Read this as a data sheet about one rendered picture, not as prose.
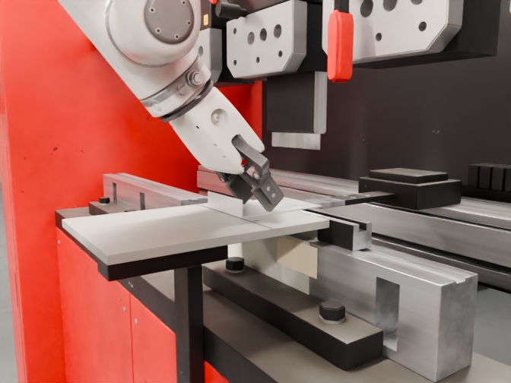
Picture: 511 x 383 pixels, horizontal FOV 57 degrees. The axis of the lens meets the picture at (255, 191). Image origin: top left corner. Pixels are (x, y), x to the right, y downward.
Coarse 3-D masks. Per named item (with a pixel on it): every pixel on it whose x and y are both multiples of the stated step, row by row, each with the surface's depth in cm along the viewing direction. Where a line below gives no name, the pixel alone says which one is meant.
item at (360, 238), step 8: (320, 216) 57; (328, 216) 59; (336, 216) 58; (344, 216) 57; (336, 224) 55; (344, 224) 53; (352, 224) 53; (360, 224) 54; (368, 224) 54; (320, 232) 57; (328, 232) 56; (336, 232) 55; (344, 232) 54; (352, 232) 53; (360, 232) 53; (368, 232) 54; (320, 240) 57; (328, 240) 56; (336, 240) 55; (344, 240) 54; (352, 240) 53; (360, 240) 53; (368, 240) 54; (352, 248) 53; (360, 248) 54
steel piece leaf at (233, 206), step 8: (208, 192) 62; (208, 200) 63; (216, 200) 61; (224, 200) 59; (232, 200) 57; (240, 200) 56; (216, 208) 61; (224, 208) 59; (232, 208) 58; (240, 208) 56; (248, 208) 61; (256, 208) 61; (264, 208) 61; (280, 208) 61; (288, 208) 61; (296, 208) 61; (304, 208) 61; (240, 216) 56; (248, 216) 56; (256, 216) 57
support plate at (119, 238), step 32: (64, 224) 54; (96, 224) 53; (128, 224) 53; (160, 224) 53; (192, 224) 53; (224, 224) 53; (256, 224) 53; (288, 224) 53; (320, 224) 54; (128, 256) 42
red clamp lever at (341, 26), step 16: (336, 0) 43; (336, 16) 43; (352, 16) 44; (336, 32) 43; (352, 32) 44; (336, 48) 43; (352, 48) 44; (336, 64) 43; (352, 64) 44; (336, 80) 44
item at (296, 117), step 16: (272, 80) 63; (288, 80) 61; (304, 80) 58; (320, 80) 57; (272, 96) 64; (288, 96) 61; (304, 96) 58; (320, 96) 57; (272, 112) 64; (288, 112) 61; (304, 112) 58; (320, 112) 58; (272, 128) 64; (288, 128) 61; (304, 128) 59; (320, 128) 58; (272, 144) 66; (288, 144) 63; (304, 144) 60
